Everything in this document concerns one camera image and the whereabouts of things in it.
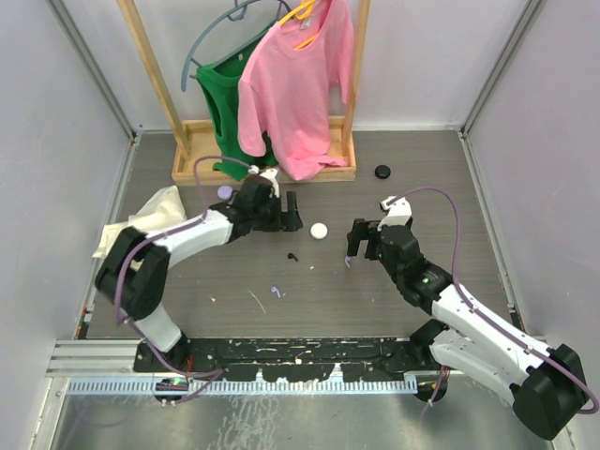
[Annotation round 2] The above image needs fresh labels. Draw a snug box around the white earbud case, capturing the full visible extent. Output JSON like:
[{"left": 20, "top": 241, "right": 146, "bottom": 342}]
[{"left": 309, "top": 222, "right": 328, "bottom": 240}]

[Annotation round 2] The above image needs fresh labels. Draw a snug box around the purple earbud case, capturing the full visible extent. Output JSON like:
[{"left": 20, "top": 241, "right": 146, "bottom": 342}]
[{"left": 217, "top": 186, "right": 233, "bottom": 201}]

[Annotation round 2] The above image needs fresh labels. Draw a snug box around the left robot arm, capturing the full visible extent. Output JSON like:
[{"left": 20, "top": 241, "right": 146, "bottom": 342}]
[{"left": 95, "top": 170, "right": 303, "bottom": 371}]

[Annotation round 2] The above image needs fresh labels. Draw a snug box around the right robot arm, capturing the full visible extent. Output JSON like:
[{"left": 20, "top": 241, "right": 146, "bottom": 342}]
[{"left": 347, "top": 218, "right": 591, "bottom": 441}]

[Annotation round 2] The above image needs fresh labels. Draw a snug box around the black earbud case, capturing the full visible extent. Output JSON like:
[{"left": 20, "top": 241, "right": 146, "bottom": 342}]
[{"left": 374, "top": 164, "right": 391, "bottom": 179}]

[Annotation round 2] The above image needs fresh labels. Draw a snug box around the wooden clothes rack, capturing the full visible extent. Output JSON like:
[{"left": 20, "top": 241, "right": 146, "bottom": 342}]
[{"left": 115, "top": 0, "right": 371, "bottom": 188}]

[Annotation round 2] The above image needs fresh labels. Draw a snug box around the cream cloth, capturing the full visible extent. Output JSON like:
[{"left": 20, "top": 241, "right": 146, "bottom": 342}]
[{"left": 92, "top": 186, "right": 187, "bottom": 259}]

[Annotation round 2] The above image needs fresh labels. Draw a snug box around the pink t-shirt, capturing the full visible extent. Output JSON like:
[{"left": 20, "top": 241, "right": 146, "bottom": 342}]
[{"left": 237, "top": 1, "right": 354, "bottom": 181}]

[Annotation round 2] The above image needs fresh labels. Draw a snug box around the green t-shirt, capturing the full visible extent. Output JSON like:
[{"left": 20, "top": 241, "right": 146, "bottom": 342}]
[{"left": 195, "top": 24, "right": 278, "bottom": 180}]

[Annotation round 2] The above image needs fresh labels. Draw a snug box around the grey clothes hanger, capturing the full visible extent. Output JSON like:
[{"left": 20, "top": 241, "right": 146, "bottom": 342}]
[{"left": 180, "top": 1, "right": 292, "bottom": 92}]

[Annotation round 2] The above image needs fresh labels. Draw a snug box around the yellow clothes hanger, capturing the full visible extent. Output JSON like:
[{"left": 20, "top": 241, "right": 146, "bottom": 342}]
[{"left": 279, "top": 1, "right": 331, "bottom": 56}]

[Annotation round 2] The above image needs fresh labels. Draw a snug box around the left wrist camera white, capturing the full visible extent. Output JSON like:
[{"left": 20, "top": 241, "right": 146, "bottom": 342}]
[{"left": 247, "top": 165, "right": 280, "bottom": 198}]

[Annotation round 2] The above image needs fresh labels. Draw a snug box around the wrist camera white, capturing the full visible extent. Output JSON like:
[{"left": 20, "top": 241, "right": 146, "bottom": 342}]
[
  {"left": 247, "top": 165, "right": 280, "bottom": 198},
  {"left": 377, "top": 196, "right": 413, "bottom": 232}
]

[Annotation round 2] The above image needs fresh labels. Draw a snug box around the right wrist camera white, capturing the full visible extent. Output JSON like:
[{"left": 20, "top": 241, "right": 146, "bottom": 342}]
[{"left": 377, "top": 196, "right": 413, "bottom": 232}]

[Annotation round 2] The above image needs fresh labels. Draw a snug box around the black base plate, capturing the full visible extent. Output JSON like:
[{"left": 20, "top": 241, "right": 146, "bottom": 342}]
[{"left": 164, "top": 337, "right": 441, "bottom": 383}]

